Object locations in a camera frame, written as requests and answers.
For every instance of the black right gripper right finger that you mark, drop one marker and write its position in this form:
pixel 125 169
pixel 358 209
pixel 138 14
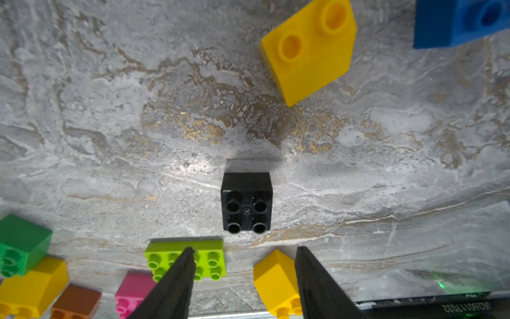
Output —
pixel 320 295

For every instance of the green square lego brick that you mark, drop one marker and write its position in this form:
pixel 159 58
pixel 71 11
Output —
pixel 23 246

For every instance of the pink square lego brick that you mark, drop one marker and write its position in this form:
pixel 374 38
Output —
pixel 132 291

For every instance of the yellow small lego brick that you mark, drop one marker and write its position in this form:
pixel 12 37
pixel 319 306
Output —
pixel 276 282

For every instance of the brown square lego brick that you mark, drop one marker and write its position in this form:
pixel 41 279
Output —
pixel 76 303

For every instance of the yellow sloped lego brick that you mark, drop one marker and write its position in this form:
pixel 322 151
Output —
pixel 29 296

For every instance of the blue square lego brick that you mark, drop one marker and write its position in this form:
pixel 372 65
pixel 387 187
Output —
pixel 451 23

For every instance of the lime long lego brick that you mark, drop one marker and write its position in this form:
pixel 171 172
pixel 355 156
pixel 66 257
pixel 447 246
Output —
pixel 209 258

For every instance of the yellow lego brick near arm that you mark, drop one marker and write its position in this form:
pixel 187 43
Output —
pixel 310 49

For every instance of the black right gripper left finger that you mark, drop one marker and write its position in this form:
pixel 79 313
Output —
pixel 171 297

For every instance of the black square lego brick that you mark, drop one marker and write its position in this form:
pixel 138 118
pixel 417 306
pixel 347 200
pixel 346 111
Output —
pixel 246 202

